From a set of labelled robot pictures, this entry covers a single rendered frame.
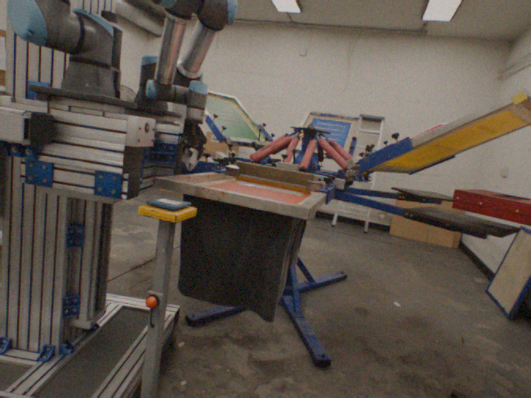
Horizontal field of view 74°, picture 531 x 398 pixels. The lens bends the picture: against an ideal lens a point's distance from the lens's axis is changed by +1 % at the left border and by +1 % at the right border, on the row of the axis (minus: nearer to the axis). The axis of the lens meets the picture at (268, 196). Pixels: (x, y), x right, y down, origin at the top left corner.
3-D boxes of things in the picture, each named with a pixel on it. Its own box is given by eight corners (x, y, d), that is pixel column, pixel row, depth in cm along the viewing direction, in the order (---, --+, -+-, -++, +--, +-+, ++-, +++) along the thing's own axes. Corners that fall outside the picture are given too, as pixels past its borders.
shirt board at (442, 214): (517, 242, 184) (521, 227, 183) (497, 252, 156) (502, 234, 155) (317, 189, 277) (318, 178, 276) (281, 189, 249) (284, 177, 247)
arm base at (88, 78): (49, 87, 105) (50, 52, 103) (79, 93, 119) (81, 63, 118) (99, 95, 104) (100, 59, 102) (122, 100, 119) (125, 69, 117)
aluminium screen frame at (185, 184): (307, 219, 116) (309, 208, 115) (153, 187, 131) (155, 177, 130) (332, 195, 191) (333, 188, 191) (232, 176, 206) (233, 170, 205)
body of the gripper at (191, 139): (176, 147, 144) (180, 117, 142) (186, 148, 152) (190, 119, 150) (193, 149, 142) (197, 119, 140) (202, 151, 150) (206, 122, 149)
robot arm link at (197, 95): (205, 85, 150) (212, 84, 143) (201, 111, 151) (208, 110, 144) (186, 80, 146) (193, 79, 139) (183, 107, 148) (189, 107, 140)
